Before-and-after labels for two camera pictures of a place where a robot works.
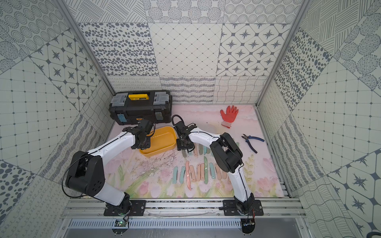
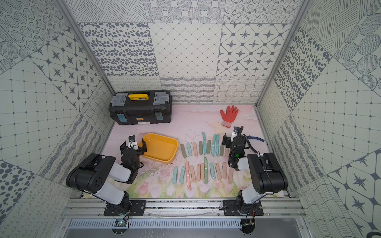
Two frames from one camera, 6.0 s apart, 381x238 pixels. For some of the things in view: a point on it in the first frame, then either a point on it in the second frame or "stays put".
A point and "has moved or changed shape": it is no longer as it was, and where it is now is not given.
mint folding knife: [182, 174] stays put
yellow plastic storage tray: [163, 141] has moved or changed shape
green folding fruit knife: [206, 170] stays put
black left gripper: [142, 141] → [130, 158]
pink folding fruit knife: [192, 173] stays put
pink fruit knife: [198, 172] stays put
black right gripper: [179, 146] → [224, 139]
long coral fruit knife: [187, 174] stays put
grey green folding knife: [184, 153] stays put
